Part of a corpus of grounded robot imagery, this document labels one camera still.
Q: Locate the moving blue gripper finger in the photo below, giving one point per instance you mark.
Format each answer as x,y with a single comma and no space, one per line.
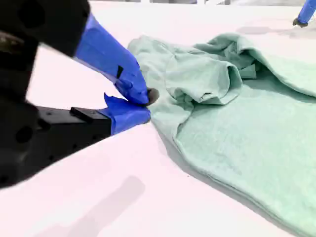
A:
108,56
308,11

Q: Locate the pale green T-shirt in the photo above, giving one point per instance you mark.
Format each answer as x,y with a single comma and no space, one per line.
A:
234,148

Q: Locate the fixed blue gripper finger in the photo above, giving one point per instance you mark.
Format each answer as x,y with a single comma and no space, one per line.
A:
126,118

